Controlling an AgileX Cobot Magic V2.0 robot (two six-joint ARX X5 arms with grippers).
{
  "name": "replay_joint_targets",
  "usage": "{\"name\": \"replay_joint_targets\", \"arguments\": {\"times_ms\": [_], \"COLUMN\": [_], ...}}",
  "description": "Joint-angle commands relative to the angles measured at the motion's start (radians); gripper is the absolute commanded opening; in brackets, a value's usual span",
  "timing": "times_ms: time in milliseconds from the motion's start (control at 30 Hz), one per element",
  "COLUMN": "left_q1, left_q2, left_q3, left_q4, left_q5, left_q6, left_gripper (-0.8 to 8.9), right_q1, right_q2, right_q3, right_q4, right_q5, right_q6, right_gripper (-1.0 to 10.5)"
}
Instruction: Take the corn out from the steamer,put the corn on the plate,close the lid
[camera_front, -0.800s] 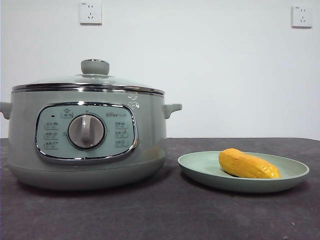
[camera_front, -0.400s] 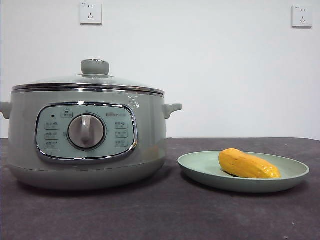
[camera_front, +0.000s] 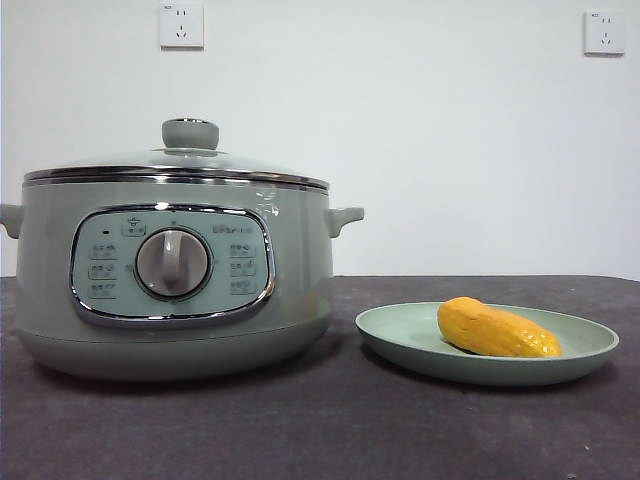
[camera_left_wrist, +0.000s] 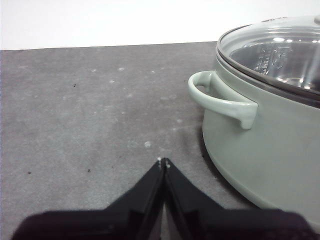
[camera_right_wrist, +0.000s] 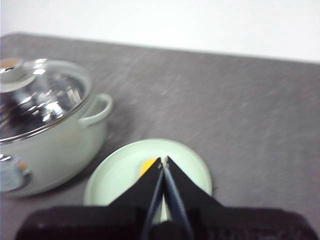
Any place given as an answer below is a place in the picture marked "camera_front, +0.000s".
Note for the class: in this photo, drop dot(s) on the glass lid with green knob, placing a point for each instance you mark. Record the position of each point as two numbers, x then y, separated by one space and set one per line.
190 135

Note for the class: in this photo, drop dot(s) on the yellow corn cob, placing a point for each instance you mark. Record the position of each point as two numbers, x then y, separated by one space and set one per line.
490 330

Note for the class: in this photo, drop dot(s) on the pale green electric steamer pot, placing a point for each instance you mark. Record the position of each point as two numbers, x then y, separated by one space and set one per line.
290 260

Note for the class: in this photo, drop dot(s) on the pale green round plate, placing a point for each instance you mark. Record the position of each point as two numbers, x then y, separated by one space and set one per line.
400 332

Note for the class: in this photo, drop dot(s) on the white wall socket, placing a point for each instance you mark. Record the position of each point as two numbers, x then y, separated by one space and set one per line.
605 34
182 27

